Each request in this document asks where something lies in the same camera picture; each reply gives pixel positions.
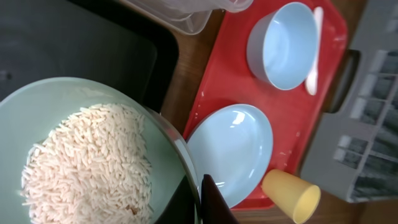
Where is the yellow cup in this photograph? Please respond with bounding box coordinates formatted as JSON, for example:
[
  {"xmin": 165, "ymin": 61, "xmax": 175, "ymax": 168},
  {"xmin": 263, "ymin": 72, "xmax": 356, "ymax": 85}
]
[{"xmin": 261, "ymin": 169, "xmax": 321, "ymax": 223}]

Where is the light blue plate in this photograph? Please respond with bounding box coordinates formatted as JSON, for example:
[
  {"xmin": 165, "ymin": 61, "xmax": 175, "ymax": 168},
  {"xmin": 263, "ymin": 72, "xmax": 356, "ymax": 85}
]
[{"xmin": 187, "ymin": 104, "xmax": 273, "ymax": 208}]

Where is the clear plastic bin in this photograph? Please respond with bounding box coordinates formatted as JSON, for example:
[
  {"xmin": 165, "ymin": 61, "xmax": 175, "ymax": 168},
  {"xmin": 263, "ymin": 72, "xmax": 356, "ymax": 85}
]
[{"xmin": 119, "ymin": 0, "xmax": 253, "ymax": 35}]

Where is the white plastic spoon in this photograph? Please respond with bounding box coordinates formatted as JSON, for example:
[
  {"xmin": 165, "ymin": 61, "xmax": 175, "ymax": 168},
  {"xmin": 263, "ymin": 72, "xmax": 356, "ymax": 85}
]
[{"xmin": 305, "ymin": 6, "xmax": 324, "ymax": 96}]

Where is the small blue bowl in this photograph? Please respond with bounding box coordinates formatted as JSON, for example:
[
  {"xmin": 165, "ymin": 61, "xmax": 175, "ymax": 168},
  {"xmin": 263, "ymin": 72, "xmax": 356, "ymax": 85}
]
[{"xmin": 246, "ymin": 2, "xmax": 319, "ymax": 90}]

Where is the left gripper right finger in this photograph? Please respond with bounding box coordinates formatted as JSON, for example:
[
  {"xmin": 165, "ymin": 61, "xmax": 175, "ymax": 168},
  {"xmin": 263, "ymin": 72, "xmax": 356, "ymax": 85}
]
[{"xmin": 201, "ymin": 174, "xmax": 239, "ymax": 224}]

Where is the green bowl with rice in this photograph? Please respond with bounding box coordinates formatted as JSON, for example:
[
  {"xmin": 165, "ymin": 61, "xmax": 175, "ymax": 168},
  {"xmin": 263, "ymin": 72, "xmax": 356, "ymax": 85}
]
[{"xmin": 1, "ymin": 78, "xmax": 201, "ymax": 223}]

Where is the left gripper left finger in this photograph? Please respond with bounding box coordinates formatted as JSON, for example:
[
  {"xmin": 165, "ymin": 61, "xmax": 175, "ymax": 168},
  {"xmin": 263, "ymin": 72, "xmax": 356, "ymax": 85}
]
[{"xmin": 155, "ymin": 176, "xmax": 195, "ymax": 224}]

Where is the white rice pile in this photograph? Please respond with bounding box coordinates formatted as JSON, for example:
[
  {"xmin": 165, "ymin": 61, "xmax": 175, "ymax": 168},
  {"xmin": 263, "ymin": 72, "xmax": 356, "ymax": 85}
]
[{"xmin": 20, "ymin": 104, "xmax": 153, "ymax": 223}]

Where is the grey dishwasher rack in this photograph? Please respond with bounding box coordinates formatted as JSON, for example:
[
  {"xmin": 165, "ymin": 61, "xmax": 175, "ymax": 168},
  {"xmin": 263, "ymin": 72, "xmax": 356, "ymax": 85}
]
[{"xmin": 300, "ymin": 1, "xmax": 397, "ymax": 203}]

